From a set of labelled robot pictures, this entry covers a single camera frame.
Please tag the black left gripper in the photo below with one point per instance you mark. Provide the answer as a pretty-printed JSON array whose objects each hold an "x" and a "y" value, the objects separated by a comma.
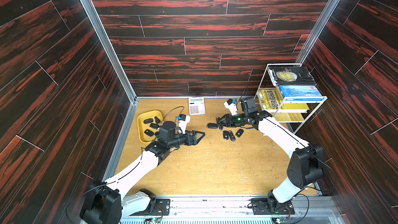
[{"x": 193, "y": 141}]

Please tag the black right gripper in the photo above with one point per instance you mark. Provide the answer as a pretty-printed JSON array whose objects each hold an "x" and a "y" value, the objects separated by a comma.
[{"x": 225, "y": 121}]

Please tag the small black car key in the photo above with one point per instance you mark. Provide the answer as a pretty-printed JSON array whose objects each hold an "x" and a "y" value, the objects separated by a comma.
[{"x": 239, "y": 133}]

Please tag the black chrome Mercedes car key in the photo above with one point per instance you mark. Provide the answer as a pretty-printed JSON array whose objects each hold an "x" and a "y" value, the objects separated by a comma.
[{"x": 157, "y": 120}]

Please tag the black flip car key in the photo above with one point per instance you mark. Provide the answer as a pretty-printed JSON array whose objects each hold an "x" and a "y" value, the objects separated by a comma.
[{"x": 154, "y": 126}]

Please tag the black car key front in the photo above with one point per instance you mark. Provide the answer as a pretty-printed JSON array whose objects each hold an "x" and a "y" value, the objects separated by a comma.
[{"x": 149, "y": 120}]

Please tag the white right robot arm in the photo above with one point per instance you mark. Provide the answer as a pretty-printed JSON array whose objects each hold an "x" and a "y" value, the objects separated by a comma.
[{"x": 306, "y": 164}]

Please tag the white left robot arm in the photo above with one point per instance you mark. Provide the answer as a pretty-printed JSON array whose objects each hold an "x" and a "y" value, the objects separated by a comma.
[{"x": 107, "y": 202}]

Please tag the black VW car key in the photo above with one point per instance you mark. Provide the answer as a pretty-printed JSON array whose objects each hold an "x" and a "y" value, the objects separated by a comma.
[{"x": 225, "y": 135}]

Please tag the black chrome button key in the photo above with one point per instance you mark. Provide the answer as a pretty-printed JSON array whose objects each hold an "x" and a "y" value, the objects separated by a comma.
[{"x": 231, "y": 136}]

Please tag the large black smart key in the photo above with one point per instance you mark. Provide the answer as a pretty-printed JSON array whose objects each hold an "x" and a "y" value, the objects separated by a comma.
[{"x": 212, "y": 126}]

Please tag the yellow plastic storage box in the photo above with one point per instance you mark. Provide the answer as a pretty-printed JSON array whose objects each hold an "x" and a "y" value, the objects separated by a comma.
[{"x": 142, "y": 127}]

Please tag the white calculator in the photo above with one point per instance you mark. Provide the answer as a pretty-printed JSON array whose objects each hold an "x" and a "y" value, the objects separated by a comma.
[{"x": 196, "y": 106}]

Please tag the yellow book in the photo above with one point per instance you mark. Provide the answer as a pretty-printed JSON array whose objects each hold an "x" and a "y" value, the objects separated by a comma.
[{"x": 270, "y": 101}]

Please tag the blue book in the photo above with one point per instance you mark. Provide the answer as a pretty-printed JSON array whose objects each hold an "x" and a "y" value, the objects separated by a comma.
[{"x": 300, "y": 93}]

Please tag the white metal shelf rack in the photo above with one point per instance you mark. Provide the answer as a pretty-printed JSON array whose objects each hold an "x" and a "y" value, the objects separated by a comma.
[{"x": 296, "y": 119}]

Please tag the black book gold emblem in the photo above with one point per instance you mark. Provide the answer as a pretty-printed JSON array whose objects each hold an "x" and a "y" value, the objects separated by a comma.
[{"x": 290, "y": 76}]

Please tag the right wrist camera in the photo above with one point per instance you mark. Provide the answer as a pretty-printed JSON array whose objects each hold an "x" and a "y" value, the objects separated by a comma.
[{"x": 230, "y": 104}]

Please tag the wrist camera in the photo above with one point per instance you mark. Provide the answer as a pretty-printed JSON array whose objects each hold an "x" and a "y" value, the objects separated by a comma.
[
  {"x": 183, "y": 120},
  {"x": 230, "y": 104}
]

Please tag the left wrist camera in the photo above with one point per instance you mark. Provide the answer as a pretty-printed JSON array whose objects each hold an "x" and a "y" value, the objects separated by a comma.
[{"x": 183, "y": 120}]

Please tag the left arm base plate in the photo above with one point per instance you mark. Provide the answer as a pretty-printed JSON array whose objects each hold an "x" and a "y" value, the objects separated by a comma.
[{"x": 161, "y": 207}]

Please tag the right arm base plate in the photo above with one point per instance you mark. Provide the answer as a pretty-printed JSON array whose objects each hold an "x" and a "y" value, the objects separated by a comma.
[{"x": 264, "y": 206}]

